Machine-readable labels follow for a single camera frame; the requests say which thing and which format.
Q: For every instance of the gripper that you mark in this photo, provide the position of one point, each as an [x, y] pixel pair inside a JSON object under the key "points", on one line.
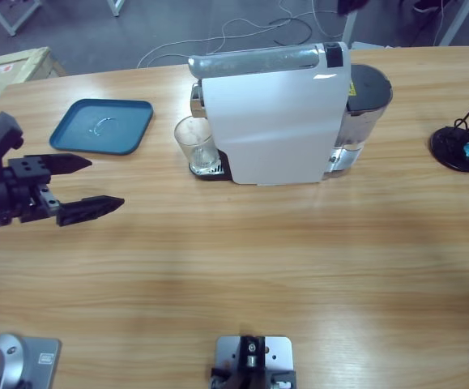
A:
{"points": [[23, 194]]}

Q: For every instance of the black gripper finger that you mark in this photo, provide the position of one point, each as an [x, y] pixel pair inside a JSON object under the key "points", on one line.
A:
{"points": [[344, 6], [357, 4]]}

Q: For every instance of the silver machine lever lid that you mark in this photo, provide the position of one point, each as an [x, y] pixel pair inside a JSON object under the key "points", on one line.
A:
{"points": [[258, 61]]}

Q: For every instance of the clear drinking glass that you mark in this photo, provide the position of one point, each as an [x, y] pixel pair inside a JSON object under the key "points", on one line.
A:
{"points": [[193, 138]]}

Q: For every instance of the white capsule coffee machine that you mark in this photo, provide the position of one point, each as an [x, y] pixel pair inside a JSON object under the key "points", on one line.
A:
{"points": [[274, 121]]}

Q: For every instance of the white metal table leg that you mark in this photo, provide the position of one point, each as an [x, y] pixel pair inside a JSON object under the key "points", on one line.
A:
{"points": [[349, 28], [457, 20], [116, 8]]}

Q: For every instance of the teal plastic tray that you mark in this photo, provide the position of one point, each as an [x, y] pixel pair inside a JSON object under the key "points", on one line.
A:
{"points": [[76, 133]]}

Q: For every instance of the dark sneaker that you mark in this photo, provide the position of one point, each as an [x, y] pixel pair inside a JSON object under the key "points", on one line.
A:
{"points": [[424, 4]]}

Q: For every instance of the yellow warning sticker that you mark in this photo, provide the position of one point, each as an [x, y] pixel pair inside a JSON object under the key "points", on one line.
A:
{"points": [[353, 88]]}

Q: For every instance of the clear water tank black lid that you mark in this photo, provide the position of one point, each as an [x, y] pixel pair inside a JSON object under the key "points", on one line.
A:
{"points": [[367, 87]]}

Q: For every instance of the wooden crate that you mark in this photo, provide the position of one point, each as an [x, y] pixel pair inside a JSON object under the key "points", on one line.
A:
{"points": [[19, 65]]}

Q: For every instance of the metal grille drip tray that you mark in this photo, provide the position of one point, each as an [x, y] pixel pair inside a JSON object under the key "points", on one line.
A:
{"points": [[218, 175]]}

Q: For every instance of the black capsule holder with rods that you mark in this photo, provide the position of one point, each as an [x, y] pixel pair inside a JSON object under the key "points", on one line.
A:
{"points": [[448, 154]]}

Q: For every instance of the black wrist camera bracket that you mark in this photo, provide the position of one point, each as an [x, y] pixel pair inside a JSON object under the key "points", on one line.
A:
{"points": [[1, 129]]}

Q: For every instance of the white metal table frame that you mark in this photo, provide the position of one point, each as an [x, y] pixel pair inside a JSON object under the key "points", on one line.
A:
{"points": [[14, 30]]}

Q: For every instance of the arm grey base plate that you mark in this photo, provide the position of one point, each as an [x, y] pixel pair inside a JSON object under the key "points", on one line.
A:
{"points": [[39, 356]]}

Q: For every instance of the grey camera mount plate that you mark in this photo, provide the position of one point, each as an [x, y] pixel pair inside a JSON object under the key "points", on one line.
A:
{"points": [[278, 348]]}

